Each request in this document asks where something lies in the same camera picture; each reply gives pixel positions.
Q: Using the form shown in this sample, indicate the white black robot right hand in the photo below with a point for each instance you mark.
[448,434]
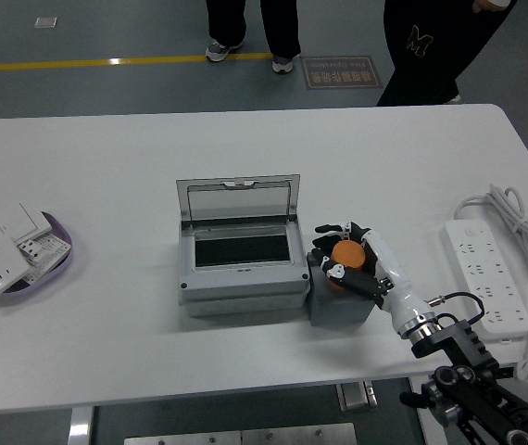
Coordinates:
[391,273]

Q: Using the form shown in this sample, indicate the orange cylinder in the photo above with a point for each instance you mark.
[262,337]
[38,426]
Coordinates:
[347,255]

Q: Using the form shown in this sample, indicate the grey electrical box clear lid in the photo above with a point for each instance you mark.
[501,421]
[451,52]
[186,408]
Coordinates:
[241,283]

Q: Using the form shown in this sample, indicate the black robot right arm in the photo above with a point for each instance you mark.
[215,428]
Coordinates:
[470,350]

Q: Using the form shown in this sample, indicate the grey cube with round hole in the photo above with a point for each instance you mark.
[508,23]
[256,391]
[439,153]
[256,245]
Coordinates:
[338,308]

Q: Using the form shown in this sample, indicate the white power strip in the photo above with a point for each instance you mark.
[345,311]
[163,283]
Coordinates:
[486,273]

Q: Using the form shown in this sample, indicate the white table leg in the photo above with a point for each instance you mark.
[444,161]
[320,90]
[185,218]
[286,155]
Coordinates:
[81,426]
[423,424]

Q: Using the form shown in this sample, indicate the brown floor sign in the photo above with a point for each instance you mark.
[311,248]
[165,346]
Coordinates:
[342,72]

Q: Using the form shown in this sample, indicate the person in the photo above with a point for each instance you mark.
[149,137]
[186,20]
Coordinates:
[421,41]
[282,23]

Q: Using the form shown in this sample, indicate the purple tray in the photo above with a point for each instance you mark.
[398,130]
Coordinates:
[58,269]

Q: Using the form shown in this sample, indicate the white plate with ribbed back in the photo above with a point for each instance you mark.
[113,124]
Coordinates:
[53,248]

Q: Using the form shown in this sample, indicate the small grey floor plate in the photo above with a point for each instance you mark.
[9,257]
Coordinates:
[46,22]

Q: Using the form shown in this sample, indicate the silver metal bracket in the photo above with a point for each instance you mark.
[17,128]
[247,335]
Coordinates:
[356,397]

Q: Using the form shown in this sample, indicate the grey metal base plate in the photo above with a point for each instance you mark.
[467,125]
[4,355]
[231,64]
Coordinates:
[241,436]

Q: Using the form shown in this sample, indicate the small white switch module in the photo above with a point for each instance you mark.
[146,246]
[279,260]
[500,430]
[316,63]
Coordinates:
[31,250]

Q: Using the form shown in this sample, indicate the white wall switch plate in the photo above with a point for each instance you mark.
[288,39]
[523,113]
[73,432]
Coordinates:
[18,220]

